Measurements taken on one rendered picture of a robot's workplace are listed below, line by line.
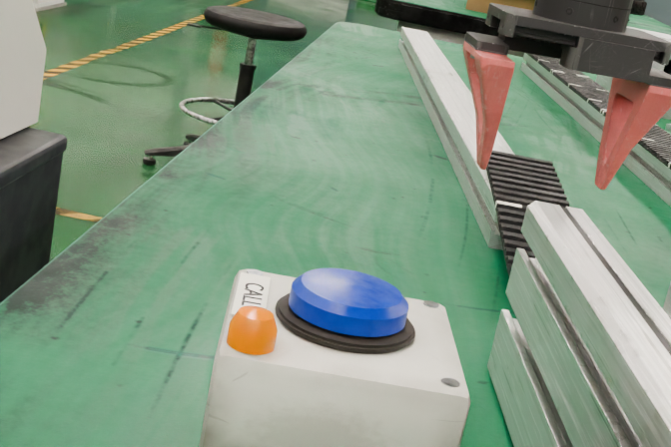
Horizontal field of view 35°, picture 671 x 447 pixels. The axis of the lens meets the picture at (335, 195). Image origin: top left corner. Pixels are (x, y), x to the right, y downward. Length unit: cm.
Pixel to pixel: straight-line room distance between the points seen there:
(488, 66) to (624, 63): 8
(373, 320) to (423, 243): 33
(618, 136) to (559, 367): 33
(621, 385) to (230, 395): 12
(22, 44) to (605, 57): 38
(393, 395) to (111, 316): 19
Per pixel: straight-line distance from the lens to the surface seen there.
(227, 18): 351
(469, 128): 93
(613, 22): 66
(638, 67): 66
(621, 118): 71
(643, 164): 106
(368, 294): 35
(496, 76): 64
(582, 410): 36
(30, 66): 77
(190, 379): 44
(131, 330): 48
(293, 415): 33
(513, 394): 45
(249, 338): 33
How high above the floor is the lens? 98
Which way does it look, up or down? 15 degrees down
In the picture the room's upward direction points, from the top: 11 degrees clockwise
